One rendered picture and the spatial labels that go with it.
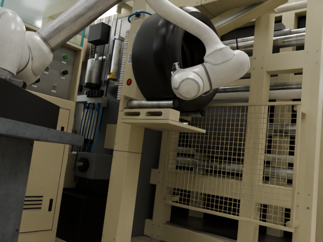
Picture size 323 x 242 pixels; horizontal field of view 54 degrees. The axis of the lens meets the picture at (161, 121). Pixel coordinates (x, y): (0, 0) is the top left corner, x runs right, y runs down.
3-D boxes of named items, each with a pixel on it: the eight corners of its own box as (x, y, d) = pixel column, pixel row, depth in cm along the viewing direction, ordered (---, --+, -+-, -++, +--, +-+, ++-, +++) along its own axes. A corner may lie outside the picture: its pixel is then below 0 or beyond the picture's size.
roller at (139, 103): (128, 99, 191) (133, 103, 194) (125, 105, 189) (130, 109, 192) (175, 97, 169) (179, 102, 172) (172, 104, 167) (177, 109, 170)
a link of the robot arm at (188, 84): (175, 99, 124) (206, 87, 124) (180, 108, 109) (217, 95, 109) (166, 73, 121) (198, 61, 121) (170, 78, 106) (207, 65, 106)
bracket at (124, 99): (118, 110, 188) (120, 94, 189) (160, 122, 218) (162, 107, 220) (122, 110, 186) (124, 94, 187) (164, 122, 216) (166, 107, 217)
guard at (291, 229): (159, 202, 223) (170, 104, 231) (161, 202, 224) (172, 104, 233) (292, 232, 166) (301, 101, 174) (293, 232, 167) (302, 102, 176)
